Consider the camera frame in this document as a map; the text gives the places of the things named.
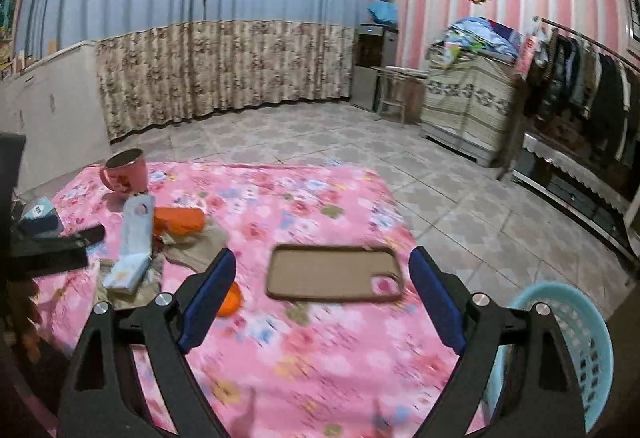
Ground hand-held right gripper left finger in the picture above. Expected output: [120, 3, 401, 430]
[57, 248, 237, 438]

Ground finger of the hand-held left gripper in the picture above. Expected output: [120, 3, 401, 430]
[15, 218, 107, 250]
[7, 245, 90, 280]

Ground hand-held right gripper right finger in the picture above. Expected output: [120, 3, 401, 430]
[408, 246, 586, 438]

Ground orange fruit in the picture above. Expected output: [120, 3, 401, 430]
[215, 280, 244, 319]

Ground white paper packaging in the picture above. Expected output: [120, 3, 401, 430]
[102, 194, 156, 294]

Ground orange plastic wrapper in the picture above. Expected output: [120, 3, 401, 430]
[152, 207, 207, 239]

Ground light blue plastic basket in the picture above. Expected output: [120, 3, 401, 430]
[482, 281, 615, 436]

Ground person's left hand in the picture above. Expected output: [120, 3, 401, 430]
[10, 282, 43, 364]

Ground light blue tissue box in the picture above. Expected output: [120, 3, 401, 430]
[17, 198, 63, 225]

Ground white cabinet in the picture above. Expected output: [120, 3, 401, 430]
[0, 40, 113, 199]

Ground pink mug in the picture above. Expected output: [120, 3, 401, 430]
[99, 149, 150, 195]

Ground brown phone case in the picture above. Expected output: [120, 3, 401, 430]
[265, 244, 405, 304]

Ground pink floral blanket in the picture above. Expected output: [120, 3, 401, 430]
[35, 160, 501, 438]

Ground metal clothes rack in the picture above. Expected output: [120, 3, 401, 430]
[497, 16, 640, 181]

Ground lace-trimmed low shelf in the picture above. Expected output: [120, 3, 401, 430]
[512, 130, 640, 264]

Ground blue floral curtain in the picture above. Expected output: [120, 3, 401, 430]
[20, 0, 216, 141]
[205, 0, 373, 119]

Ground patterned cloth covered cabinet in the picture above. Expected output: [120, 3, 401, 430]
[420, 50, 518, 167]

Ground grey water dispenser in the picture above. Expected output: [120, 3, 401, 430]
[352, 23, 400, 113]

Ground small metal table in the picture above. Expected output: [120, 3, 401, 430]
[375, 65, 428, 124]

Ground row of hanging clothes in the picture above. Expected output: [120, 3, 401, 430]
[525, 30, 640, 169]

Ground pink hanging bag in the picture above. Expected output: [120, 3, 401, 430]
[515, 20, 543, 76]

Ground pile of clothes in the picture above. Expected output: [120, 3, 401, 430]
[435, 16, 521, 61]

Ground blue cloth bundle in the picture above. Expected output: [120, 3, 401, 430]
[367, 0, 398, 26]

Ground colourful wall poster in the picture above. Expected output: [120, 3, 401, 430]
[0, 0, 23, 56]

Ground black and white wall poster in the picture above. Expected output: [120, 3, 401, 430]
[622, 0, 640, 54]

